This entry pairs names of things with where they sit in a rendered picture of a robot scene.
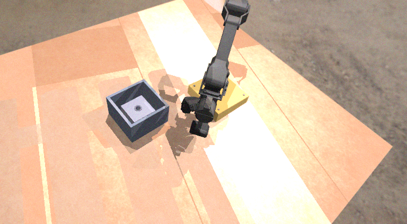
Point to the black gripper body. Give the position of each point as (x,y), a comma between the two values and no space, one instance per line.
(199,128)

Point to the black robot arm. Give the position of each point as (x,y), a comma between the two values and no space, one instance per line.
(234,13)

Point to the white square plate with hole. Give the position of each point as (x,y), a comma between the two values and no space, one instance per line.
(136,109)

